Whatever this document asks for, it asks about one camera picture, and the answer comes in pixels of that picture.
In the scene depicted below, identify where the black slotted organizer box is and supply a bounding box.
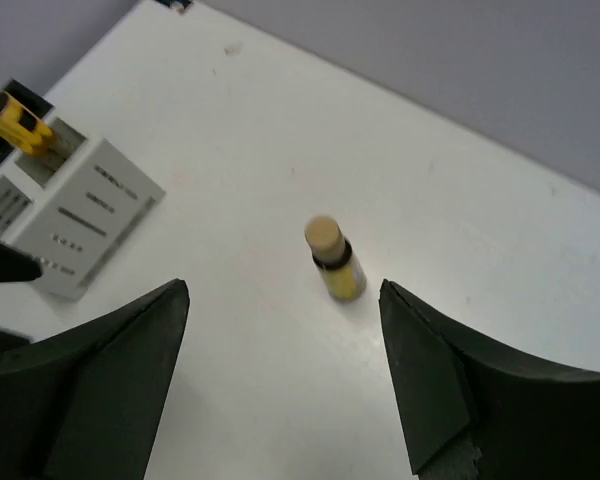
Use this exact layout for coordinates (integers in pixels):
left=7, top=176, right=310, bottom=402
left=3, top=79, right=54, bottom=118

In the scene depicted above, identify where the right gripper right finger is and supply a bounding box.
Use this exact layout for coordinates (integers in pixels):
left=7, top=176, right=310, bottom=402
left=379, top=280, right=600, bottom=479

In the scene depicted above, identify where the blue label left corner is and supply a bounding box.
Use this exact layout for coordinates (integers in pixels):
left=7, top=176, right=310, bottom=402
left=156, top=0, right=194, bottom=14

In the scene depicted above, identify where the yellow spice jar black lid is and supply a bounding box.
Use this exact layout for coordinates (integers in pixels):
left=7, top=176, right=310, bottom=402
left=0, top=91, right=54, bottom=156

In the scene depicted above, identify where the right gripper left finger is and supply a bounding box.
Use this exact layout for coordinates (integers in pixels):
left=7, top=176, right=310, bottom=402
left=0, top=279, right=189, bottom=479

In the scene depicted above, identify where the white slotted organizer box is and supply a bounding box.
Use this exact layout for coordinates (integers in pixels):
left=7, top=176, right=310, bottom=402
left=0, top=113, right=165, bottom=301

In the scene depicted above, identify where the small brown bottle tan cap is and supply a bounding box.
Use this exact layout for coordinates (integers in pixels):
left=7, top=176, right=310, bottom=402
left=304, top=215, right=366, bottom=302

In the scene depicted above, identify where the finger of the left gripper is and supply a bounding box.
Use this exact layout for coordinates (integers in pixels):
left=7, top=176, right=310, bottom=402
left=0, top=241, right=42, bottom=283

